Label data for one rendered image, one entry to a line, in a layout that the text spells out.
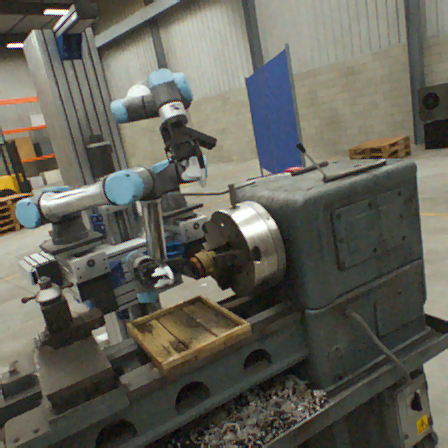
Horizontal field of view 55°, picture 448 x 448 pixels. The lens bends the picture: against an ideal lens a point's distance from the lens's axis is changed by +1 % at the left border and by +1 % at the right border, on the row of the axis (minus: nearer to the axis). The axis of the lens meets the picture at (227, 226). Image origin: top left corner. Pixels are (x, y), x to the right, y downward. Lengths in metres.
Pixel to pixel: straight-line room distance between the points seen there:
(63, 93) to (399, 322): 1.68
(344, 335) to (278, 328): 0.26
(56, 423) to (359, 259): 1.05
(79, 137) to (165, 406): 1.24
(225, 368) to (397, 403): 0.72
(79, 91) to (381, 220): 1.40
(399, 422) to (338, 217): 0.84
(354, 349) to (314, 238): 0.47
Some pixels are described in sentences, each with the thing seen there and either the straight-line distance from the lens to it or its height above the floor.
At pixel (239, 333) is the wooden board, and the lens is 1.35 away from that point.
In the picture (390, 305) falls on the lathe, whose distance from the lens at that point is 1.72.
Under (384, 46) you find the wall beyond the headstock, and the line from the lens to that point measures 12.29.
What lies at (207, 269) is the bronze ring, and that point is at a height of 1.07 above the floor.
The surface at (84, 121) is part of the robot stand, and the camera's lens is 2.08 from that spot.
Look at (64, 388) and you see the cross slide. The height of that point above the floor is 0.97.
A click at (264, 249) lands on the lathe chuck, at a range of 1.35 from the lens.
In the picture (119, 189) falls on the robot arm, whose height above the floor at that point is 1.37.
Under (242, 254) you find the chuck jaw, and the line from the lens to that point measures 1.34.
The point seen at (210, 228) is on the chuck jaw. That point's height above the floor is 1.17.
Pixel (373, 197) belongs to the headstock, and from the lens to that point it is 1.57.
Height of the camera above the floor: 1.53
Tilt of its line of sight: 14 degrees down
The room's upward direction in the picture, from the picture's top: 11 degrees counter-clockwise
